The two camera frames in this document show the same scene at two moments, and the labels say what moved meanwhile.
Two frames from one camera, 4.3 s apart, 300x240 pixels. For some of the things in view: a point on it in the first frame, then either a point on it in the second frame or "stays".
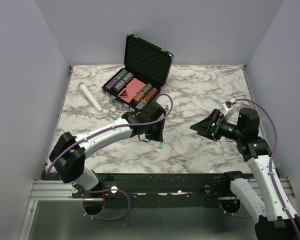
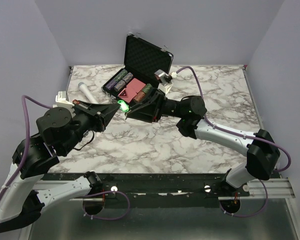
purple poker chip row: [111, 85] stays
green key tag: [162, 144] → [123, 106]
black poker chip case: [146, 68] stays
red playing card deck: [130, 90] stays
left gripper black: [158, 137] → [108, 111]
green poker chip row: [121, 75] stays
